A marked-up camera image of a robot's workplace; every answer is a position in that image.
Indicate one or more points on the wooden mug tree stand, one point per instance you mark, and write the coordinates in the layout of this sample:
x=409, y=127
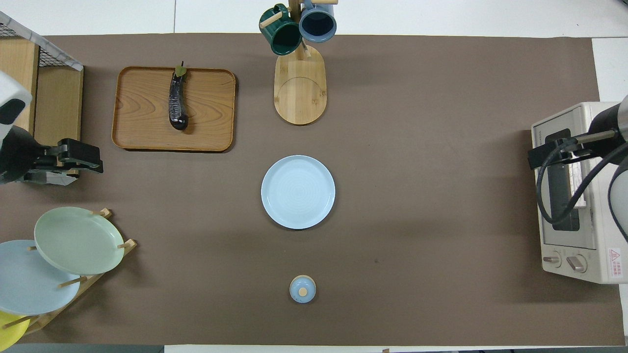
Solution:
x=300, y=93

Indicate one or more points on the dark purple eggplant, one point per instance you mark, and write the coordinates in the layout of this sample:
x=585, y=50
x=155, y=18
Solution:
x=177, y=108

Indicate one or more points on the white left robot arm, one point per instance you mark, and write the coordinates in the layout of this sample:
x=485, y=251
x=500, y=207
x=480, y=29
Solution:
x=14, y=152

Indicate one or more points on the brown paper table mat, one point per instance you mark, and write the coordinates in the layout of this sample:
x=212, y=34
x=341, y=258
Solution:
x=392, y=196

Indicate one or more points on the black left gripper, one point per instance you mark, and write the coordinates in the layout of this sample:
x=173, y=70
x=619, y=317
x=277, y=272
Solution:
x=49, y=156

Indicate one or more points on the dark green mug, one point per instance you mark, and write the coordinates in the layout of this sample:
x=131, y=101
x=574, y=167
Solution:
x=282, y=37

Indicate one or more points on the yellow plate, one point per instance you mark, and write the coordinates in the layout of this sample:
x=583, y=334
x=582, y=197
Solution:
x=10, y=336

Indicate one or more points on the blue mug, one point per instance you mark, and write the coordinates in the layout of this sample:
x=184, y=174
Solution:
x=318, y=24

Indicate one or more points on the light blue ridged plate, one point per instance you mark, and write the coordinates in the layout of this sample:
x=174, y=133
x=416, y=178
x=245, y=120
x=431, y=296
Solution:
x=298, y=192

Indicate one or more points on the pale green plate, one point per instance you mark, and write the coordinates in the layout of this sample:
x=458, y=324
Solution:
x=73, y=240

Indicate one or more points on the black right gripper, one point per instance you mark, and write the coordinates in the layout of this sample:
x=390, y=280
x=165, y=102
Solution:
x=579, y=150

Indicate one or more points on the large pale blue plate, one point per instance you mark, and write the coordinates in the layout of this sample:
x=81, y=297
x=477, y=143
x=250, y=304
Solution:
x=29, y=289

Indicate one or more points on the wooden plate rack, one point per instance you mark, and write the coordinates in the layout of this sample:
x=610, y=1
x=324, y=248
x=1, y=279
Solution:
x=130, y=244

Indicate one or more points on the rectangular wooden tray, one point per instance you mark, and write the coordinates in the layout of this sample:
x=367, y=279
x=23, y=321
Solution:
x=142, y=108

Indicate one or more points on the small blue jar wooden knob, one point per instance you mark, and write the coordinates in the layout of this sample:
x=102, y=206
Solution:
x=299, y=285

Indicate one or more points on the cream toaster oven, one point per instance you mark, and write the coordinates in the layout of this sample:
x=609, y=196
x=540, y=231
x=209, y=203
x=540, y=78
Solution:
x=603, y=230

